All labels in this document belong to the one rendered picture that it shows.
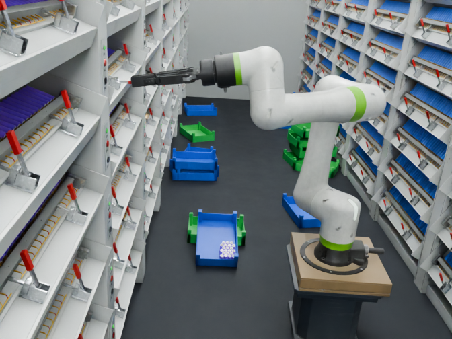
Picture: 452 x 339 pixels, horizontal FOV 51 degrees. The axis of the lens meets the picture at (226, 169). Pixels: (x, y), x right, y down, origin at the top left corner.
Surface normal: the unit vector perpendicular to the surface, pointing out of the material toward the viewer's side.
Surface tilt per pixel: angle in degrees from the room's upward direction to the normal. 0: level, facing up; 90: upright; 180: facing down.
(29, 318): 20
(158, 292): 0
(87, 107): 90
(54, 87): 90
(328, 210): 88
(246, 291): 0
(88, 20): 90
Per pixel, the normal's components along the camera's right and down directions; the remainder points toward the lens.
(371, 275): 0.07, -0.92
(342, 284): -0.02, 0.37
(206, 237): 0.07, -0.76
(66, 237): 0.40, -0.85
